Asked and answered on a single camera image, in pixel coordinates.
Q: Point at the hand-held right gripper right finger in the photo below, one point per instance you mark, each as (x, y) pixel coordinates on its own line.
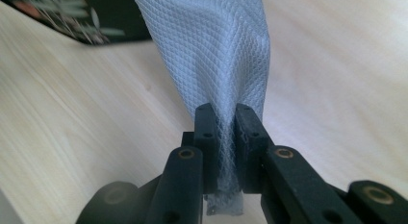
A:
(256, 153)

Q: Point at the light blue cleaning cloth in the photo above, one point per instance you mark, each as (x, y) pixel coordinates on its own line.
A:
(211, 51)

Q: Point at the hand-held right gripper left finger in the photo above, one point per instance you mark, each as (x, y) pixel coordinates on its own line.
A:
(205, 147)

